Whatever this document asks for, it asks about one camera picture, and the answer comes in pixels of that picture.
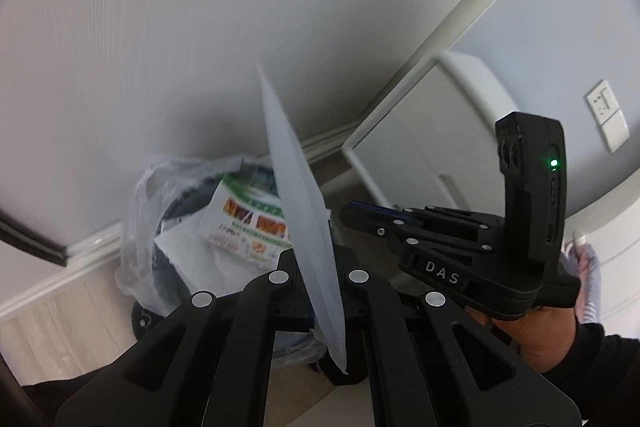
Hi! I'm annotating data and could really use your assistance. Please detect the white paper napkin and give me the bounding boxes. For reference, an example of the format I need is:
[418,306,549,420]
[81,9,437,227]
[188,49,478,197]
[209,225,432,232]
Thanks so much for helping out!
[255,59,349,375]

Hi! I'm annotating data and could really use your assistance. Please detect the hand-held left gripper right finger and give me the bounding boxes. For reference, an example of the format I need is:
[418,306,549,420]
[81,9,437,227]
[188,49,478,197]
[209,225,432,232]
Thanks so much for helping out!
[330,246,583,427]

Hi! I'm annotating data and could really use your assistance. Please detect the white bed headboard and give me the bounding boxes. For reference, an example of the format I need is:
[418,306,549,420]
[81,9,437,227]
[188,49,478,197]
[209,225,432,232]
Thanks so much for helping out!
[565,147,640,323]

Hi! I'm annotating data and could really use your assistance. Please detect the white wardrobe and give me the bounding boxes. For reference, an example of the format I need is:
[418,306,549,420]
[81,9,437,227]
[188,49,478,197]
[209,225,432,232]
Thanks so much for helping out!
[0,0,501,323]

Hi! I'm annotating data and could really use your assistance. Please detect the white wall socket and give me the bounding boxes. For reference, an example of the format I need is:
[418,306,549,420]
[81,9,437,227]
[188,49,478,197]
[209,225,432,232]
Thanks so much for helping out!
[584,79,623,128]

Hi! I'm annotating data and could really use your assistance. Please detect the lavender bedding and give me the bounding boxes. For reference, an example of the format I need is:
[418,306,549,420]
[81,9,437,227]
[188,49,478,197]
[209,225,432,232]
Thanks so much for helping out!
[560,242,601,323]

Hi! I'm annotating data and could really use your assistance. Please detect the small white cabinet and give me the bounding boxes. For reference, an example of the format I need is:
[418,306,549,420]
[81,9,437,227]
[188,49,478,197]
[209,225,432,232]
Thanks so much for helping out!
[341,49,526,218]

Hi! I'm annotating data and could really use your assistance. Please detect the beige corner trim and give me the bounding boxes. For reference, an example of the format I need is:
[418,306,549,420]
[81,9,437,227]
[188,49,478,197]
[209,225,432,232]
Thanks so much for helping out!
[300,0,586,162]

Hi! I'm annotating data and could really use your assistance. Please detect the white light switch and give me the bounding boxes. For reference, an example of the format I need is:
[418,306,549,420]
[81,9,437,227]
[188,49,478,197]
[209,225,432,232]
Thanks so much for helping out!
[601,109,631,152]

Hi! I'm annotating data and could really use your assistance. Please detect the clear plastic bin bag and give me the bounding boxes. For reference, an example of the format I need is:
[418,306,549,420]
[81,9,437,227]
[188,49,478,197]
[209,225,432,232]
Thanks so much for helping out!
[115,153,331,365]

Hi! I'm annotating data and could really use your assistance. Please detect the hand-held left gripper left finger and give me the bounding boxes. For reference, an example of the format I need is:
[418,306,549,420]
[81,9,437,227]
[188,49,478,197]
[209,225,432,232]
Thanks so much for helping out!
[54,252,313,427]

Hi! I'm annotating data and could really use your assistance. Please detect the person's right hand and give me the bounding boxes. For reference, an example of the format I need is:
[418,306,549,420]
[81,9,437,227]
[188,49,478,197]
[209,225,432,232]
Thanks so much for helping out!
[465,304,578,375]

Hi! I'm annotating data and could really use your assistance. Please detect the white paper bag brown print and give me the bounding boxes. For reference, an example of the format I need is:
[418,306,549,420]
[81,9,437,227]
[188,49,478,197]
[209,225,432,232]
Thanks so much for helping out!
[154,224,281,303]

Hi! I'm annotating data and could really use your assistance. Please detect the black trash bin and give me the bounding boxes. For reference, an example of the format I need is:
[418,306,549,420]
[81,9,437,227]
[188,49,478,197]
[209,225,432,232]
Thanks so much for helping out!
[131,162,368,387]

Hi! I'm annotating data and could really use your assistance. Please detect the green bordered food flyer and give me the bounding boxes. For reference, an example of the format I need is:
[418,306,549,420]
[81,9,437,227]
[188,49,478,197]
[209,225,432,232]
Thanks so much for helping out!
[202,174,293,265]

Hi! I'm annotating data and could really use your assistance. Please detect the person's right forearm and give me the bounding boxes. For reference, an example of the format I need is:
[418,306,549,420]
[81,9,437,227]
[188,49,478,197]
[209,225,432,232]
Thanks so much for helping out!
[540,322,640,427]

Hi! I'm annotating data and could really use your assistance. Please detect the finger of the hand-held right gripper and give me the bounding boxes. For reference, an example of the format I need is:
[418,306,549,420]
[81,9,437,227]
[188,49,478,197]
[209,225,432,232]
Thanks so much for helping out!
[340,205,408,240]
[348,201,426,215]

